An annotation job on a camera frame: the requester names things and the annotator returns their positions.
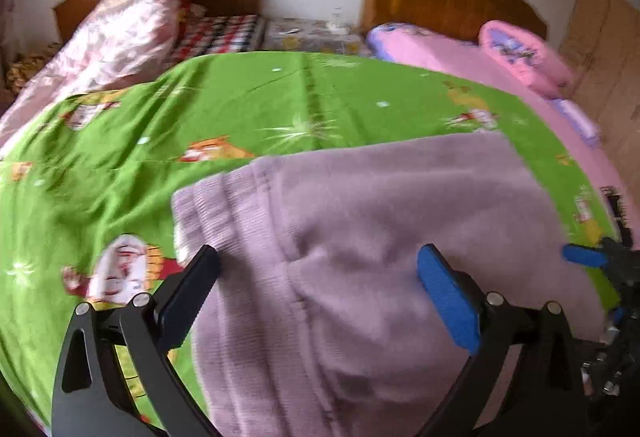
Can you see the pink white floral quilt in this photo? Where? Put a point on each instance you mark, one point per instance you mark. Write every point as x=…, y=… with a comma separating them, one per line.
x=119, y=44

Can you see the nightstand with patterned cover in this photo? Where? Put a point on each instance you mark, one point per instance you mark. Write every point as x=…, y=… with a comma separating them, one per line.
x=305, y=35

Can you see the wooden wardrobe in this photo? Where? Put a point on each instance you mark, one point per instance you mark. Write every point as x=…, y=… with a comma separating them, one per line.
x=601, y=44

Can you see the pink rolled pillow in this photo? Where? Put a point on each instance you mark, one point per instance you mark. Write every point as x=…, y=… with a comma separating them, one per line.
x=527, y=57

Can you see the lilac fleece pants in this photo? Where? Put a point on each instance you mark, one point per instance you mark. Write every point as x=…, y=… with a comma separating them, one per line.
x=318, y=324

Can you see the plaid bed sheet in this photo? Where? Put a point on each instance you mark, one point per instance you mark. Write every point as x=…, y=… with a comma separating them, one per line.
x=219, y=34

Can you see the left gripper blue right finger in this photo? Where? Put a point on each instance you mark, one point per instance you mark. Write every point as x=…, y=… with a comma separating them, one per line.
x=522, y=377

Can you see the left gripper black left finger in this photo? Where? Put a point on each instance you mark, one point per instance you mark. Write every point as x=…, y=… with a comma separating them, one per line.
x=91, y=396

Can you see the pink quilt on bed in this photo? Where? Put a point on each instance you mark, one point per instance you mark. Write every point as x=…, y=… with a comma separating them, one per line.
x=416, y=46

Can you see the green cartoon bed sheet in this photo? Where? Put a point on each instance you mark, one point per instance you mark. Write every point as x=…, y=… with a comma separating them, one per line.
x=86, y=188

